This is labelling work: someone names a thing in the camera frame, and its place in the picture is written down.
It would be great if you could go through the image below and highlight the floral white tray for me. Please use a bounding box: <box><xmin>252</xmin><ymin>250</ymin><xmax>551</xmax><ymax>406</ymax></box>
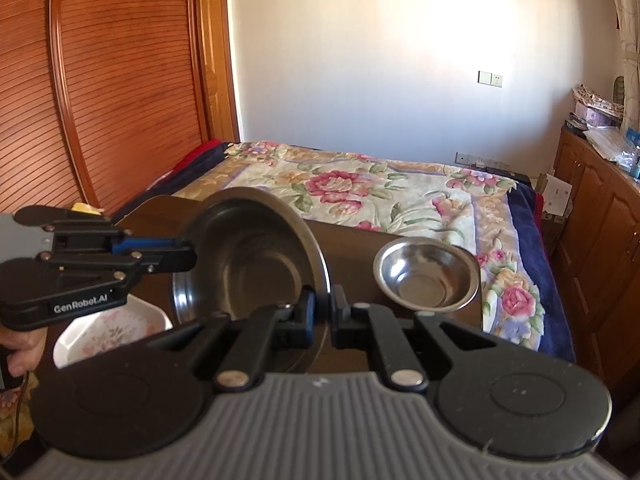
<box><xmin>53</xmin><ymin>295</ymin><xmax>172</xmax><ymax>368</ymax></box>

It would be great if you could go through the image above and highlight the small steel bowl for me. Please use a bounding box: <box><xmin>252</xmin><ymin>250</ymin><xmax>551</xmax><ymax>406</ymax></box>
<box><xmin>373</xmin><ymin>237</ymin><xmax>482</xmax><ymax>313</ymax></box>

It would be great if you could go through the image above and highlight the large steel bowl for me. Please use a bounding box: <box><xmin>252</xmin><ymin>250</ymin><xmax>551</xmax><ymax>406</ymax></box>
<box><xmin>171</xmin><ymin>188</ymin><xmax>331</xmax><ymax>373</ymax></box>

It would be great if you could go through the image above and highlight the person's left hand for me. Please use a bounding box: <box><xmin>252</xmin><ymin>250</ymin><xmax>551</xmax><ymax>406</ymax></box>
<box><xmin>0</xmin><ymin>326</ymin><xmax>48</xmax><ymax>377</ymax></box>

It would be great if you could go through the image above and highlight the yellow black pillow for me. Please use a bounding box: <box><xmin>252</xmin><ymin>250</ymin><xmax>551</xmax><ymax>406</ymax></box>
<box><xmin>72</xmin><ymin>203</ymin><xmax>104</xmax><ymax>216</ymax></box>

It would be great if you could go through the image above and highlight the red cloth on bed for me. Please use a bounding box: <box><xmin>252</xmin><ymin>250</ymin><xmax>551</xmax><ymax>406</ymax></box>
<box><xmin>172</xmin><ymin>139</ymin><xmax>226</xmax><ymax>174</ymax></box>

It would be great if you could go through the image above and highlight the floral bed blanket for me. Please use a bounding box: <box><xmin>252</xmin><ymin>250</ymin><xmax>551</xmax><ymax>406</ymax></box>
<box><xmin>115</xmin><ymin>141</ymin><xmax>576</xmax><ymax>362</ymax></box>

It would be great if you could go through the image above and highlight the wooden louvered wardrobe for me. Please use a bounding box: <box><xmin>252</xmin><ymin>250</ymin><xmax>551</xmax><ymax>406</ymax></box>
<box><xmin>1</xmin><ymin>0</ymin><xmax>239</xmax><ymax>212</ymax></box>

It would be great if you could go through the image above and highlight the white paper box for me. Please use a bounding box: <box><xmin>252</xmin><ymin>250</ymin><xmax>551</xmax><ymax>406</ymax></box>
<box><xmin>536</xmin><ymin>174</ymin><xmax>572</xmax><ymax>217</ymax></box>

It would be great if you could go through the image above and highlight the wooden cabinet row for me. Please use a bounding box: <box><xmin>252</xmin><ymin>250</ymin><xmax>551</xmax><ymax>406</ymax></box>
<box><xmin>552</xmin><ymin>129</ymin><xmax>639</xmax><ymax>389</ymax></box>

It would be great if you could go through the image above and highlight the clutter pile on cabinet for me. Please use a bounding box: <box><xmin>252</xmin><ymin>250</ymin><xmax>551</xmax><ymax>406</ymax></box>
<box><xmin>566</xmin><ymin>84</ymin><xmax>639</xmax><ymax>182</ymax></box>

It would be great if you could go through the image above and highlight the patterned window curtain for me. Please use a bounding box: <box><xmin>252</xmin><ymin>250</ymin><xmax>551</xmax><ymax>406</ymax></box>
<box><xmin>614</xmin><ymin>0</ymin><xmax>639</xmax><ymax>133</ymax></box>

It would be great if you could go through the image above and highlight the white wall switch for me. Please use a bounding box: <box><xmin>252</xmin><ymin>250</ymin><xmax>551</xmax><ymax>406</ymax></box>
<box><xmin>477</xmin><ymin>70</ymin><xmax>502</xmax><ymax>88</ymax></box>

